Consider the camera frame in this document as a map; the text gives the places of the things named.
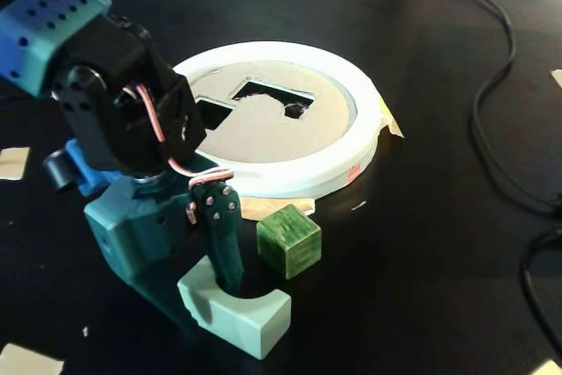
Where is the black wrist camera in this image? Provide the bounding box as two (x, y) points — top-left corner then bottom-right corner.
(42, 150), (78, 194)

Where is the looped black cable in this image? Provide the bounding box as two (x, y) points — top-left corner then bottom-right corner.
(520, 225), (562, 350)

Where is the long black cable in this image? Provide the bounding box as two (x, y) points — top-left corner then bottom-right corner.
(210, 0), (562, 218)

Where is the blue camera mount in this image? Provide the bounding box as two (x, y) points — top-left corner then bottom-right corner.
(65, 138), (115, 198)

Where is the green wooden cube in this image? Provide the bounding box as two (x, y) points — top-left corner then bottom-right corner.
(256, 204), (323, 281)

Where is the mint green U-shaped block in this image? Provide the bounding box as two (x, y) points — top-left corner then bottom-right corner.
(177, 256), (293, 361)

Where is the long beige masking tape strip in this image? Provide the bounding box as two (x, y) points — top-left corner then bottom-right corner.
(239, 196), (317, 222)

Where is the short beige masking tape strip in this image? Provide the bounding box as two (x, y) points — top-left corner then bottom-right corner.
(375, 97), (406, 141)

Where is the white round shape-sorter board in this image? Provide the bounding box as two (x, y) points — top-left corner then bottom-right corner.
(173, 40), (381, 198)

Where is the red and white servo wire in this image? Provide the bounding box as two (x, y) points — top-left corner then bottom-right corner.
(122, 84), (234, 223)

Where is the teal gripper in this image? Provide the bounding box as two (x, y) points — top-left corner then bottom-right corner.
(83, 174), (246, 335)

